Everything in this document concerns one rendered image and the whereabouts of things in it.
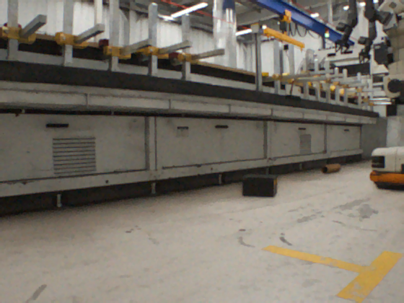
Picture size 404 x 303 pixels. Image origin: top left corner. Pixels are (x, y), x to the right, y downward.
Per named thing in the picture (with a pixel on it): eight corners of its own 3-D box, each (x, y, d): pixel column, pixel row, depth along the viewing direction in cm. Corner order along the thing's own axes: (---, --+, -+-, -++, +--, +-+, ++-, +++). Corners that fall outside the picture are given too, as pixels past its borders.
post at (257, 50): (262, 91, 255) (261, 34, 253) (259, 91, 252) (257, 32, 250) (258, 91, 259) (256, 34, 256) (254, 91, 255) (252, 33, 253)
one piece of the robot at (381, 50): (402, 68, 243) (402, 41, 242) (392, 63, 224) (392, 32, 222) (381, 71, 254) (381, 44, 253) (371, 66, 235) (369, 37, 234)
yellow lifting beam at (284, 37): (304, 51, 830) (304, 39, 828) (267, 36, 710) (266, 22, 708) (301, 51, 836) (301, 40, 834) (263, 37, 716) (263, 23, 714)
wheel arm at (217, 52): (225, 55, 188) (225, 48, 188) (221, 54, 186) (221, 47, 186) (174, 66, 219) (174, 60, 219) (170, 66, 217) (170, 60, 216)
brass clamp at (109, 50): (131, 58, 172) (131, 48, 172) (108, 54, 163) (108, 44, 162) (125, 60, 176) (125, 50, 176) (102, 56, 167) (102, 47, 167)
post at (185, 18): (190, 91, 204) (190, 14, 201) (185, 90, 201) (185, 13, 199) (186, 91, 206) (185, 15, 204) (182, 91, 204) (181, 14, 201)
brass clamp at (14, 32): (35, 41, 137) (35, 29, 137) (3, 36, 127) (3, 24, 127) (31, 44, 141) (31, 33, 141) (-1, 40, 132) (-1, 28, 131)
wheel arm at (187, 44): (192, 48, 171) (192, 40, 170) (187, 47, 168) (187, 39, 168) (142, 62, 202) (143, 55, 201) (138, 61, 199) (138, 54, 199)
